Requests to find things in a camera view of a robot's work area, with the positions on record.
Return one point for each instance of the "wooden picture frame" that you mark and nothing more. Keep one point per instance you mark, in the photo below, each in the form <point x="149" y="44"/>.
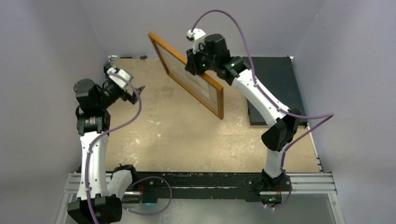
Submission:
<point x="220" y="89"/>

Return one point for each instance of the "aluminium rail beam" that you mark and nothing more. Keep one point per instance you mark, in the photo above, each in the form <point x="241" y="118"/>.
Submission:
<point x="302" y="183"/>

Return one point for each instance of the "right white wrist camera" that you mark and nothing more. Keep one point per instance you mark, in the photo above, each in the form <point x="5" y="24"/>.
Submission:
<point x="196" y="36"/>

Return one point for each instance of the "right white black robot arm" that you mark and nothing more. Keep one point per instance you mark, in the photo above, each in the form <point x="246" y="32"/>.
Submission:
<point x="282" y="126"/>

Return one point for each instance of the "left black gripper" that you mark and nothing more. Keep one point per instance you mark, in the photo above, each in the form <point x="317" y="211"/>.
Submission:
<point x="125" y="97"/>

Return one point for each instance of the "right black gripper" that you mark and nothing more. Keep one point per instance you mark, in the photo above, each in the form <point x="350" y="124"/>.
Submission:
<point x="193" y="66"/>

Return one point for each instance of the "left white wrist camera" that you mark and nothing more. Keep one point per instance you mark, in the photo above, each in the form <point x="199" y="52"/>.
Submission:
<point x="120" y="77"/>

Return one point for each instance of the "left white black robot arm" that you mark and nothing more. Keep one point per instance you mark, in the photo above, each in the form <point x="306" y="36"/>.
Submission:
<point x="99" y="201"/>

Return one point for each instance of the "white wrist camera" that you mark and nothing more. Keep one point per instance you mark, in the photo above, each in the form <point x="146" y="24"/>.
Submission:
<point x="196" y="36"/>
<point x="120" y="77"/>

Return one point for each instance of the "dark rectangular box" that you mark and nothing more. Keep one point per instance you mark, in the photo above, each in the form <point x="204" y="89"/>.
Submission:
<point x="277" y="75"/>

